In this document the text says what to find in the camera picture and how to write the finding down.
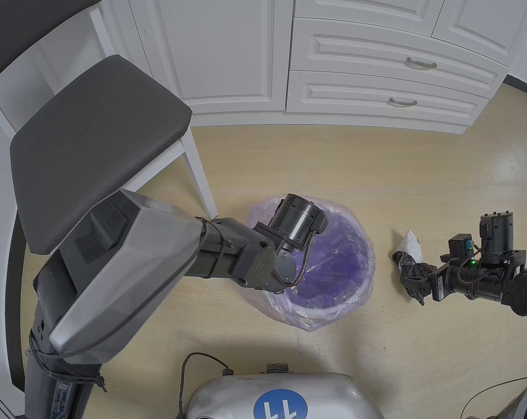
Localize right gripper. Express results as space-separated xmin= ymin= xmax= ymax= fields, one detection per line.
xmin=403 ymin=262 xmax=483 ymax=303

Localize black plastic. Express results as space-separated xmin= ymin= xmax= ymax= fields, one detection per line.
xmin=392 ymin=251 xmax=437 ymax=306

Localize purple plastic bag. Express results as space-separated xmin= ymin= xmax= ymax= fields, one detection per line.
xmin=245 ymin=194 xmax=376 ymax=333

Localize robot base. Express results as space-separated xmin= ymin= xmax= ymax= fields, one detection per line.
xmin=187 ymin=363 xmax=384 ymax=419

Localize white trash bin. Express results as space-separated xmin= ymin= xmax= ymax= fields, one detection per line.
xmin=250 ymin=197 xmax=374 ymax=322

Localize white plastic wrapper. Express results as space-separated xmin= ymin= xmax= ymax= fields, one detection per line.
xmin=397 ymin=230 xmax=422 ymax=263

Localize white wardrobe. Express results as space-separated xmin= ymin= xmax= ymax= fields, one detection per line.
xmin=98 ymin=0 xmax=527 ymax=136

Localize white chair grey cushions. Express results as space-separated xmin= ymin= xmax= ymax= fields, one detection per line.
xmin=0 ymin=0 xmax=220 ymax=255

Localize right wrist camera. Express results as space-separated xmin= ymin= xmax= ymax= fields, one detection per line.
xmin=448 ymin=233 xmax=474 ymax=263

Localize thin black cable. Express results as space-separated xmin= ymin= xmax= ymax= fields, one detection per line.
xmin=462 ymin=374 xmax=527 ymax=419

